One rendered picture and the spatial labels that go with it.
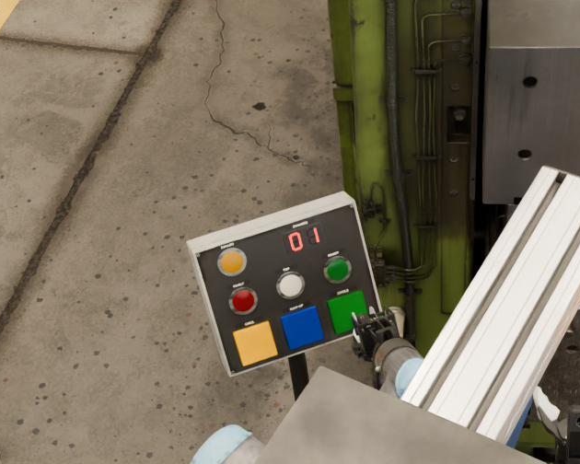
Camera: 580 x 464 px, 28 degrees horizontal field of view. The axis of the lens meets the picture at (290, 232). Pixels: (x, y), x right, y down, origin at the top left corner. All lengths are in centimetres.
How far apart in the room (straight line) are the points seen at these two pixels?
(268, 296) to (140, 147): 202
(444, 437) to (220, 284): 133
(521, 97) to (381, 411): 121
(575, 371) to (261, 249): 81
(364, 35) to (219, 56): 238
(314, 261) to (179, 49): 245
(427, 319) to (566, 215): 173
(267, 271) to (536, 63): 66
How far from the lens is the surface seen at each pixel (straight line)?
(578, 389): 274
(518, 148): 222
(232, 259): 226
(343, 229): 230
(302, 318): 233
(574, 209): 115
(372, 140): 241
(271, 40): 462
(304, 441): 99
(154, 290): 378
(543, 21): 212
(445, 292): 278
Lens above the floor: 287
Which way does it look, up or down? 48 degrees down
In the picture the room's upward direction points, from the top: 8 degrees counter-clockwise
